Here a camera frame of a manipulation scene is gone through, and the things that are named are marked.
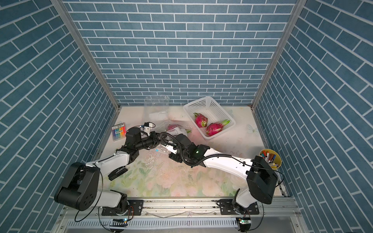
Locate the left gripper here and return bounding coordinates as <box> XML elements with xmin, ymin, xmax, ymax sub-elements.
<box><xmin>134</xmin><ymin>132</ymin><xmax>167</xmax><ymax>151</ymax></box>

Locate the zip-top bag with label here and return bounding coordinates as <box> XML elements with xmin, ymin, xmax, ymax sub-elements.
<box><xmin>142</xmin><ymin>95</ymin><xmax>170</xmax><ymax>130</ymax></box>

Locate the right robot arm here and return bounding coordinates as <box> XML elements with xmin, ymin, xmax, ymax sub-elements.
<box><xmin>160</xmin><ymin>133</ymin><xmax>278</xmax><ymax>213</ymax></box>

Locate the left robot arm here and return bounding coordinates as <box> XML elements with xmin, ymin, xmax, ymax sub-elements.
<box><xmin>54</xmin><ymin>127</ymin><xmax>161</xmax><ymax>215</ymax></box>

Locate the rainbow colour card pack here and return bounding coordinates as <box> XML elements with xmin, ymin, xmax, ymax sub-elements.
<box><xmin>111</xmin><ymin>123</ymin><xmax>127</xmax><ymax>141</ymax></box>

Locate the white plastic basket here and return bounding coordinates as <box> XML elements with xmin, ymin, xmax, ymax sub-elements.
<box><xmin>183</xmin><ymin>97</ymin><xmax>236</xmax><ymax>140</ymax></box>

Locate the yellow cup of markers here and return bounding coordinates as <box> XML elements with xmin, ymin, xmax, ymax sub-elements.
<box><xmin>259</xmin><ymin>149</ymin><xmax>282</xmax><ymax>170</ymax></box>

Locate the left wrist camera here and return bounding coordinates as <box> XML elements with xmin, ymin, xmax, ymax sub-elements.
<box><xmin>140</xmin><ymin>122</ymin><xmax>156</xmax><ymax>136</ymax></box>

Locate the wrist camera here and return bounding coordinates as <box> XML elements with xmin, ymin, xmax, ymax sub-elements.
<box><xmin>165</xmin><ymin>145</ymin><xmax>178</xmax><ymax>154</ymax></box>
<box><xmin>140</xmin><ymin>122</ymin><xmax>156</xmax><ymax>136</ymax></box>

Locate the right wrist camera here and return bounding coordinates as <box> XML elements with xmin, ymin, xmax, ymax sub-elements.
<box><xmin>165</xmin><ymin>145</ymin><xmax>178</xmax><ymax>154</ymax></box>

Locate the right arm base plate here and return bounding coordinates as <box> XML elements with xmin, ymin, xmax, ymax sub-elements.
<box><xmin>216</xmin><ymin>199</ymin><xmax>260</xmax><ymax>215</ymax></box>

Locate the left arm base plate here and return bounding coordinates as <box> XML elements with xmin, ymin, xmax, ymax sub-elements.
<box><xmin>101</xmin><ymin>200</ymin><xmax>144</xmax><ymax>217</ymax></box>

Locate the aluminium front rail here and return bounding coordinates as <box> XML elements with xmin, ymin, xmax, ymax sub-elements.
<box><xmin>52</xmin><ymin>197</ymin><xmax>308</xmax><ymax>233</ymax></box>

